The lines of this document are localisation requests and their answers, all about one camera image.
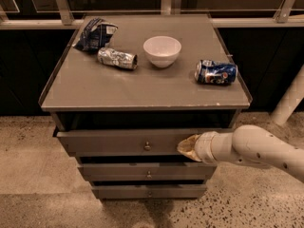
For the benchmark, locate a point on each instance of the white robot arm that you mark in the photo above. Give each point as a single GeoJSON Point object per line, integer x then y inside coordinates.
{"type": "Point", "coordinates": [248, 145]}

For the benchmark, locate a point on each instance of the white bowl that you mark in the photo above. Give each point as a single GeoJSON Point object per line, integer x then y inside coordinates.
{"type": "Point", "coordinates": [162, 51]}

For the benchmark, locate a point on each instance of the blue chip bag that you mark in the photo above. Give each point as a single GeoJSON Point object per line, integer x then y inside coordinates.
{"type": "Point", "coordinates": [96, 34]}

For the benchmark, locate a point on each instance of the crushed silver can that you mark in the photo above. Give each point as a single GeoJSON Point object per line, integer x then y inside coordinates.
{"type": "Point", "coordinates": [111, 57]}

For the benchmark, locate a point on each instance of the grey drawer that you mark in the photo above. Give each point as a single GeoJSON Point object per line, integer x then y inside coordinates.
{"type": "Point", "coordinates": [127, 142]}
{"type": "Point", "coordinates": [163, 191]}
{"type": "Point", "coordinates": [152, 171]}

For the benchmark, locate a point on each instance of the grey top drawer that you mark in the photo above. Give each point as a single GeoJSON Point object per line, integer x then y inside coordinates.
{"type": "Point", "coordinates": [127, 142]}

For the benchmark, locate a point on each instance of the metal railing frame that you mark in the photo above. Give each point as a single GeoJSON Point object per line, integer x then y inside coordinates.
{"type": "Point", "coordinates": [70, 14]}

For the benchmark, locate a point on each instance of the blue pepsi can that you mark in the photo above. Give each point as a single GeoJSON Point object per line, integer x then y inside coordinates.
{"type": "Point", "coordinates": [215, 73]}

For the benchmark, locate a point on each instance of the grey bottom drawer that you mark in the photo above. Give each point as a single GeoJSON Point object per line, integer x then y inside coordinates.
{"type": "Point", "coordinates": [163, 191]}

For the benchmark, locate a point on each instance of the grey middle drawer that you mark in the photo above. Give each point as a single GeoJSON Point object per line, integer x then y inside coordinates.
{"type": "Point", "coordinates": [152, 171]}

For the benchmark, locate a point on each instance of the white diagonal post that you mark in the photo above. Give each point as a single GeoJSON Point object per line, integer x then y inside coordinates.
{"type": "Point", "coordinates": [290, 100]}

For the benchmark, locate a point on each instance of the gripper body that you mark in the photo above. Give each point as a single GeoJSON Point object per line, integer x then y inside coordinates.
{"type": "Point", "coordinates": [203, 148]}

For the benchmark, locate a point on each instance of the grey drawer cabinet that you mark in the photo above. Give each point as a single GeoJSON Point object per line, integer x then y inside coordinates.
{"type": "Point", "coordinates": [83, 94]}

